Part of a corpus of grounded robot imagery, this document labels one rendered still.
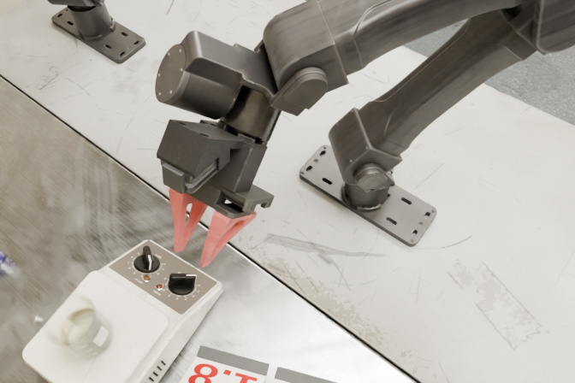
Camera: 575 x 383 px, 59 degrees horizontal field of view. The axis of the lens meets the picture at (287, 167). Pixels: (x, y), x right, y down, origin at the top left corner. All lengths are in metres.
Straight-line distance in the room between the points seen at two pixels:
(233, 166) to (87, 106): 0.48
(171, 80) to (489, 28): 0.32
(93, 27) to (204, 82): 0.56
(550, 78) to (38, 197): 1.97
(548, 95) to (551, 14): 1.74
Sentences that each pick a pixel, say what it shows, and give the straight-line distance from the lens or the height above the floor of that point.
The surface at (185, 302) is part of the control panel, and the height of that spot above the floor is 0.96.
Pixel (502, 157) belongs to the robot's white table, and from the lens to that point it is 0.84.
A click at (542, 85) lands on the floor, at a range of 2.30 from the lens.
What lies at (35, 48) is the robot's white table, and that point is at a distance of 1.09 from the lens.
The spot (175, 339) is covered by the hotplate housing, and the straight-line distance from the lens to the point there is 0.64.
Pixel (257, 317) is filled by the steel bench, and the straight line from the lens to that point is 0.68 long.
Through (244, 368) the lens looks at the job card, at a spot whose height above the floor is 0.90.
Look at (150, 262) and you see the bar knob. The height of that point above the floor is 0.97.
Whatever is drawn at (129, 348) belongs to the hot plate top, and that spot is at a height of 0.99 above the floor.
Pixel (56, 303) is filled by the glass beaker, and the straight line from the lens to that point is 0.58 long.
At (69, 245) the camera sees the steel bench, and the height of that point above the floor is 0.90.
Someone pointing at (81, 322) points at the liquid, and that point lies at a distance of 0.60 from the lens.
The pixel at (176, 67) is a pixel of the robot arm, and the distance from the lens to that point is 0.48.
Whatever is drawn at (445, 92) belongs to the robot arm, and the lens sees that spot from 0.59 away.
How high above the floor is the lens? 1.55
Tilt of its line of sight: 56 degrees down
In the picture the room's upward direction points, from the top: 4 degrees counter-clockwise
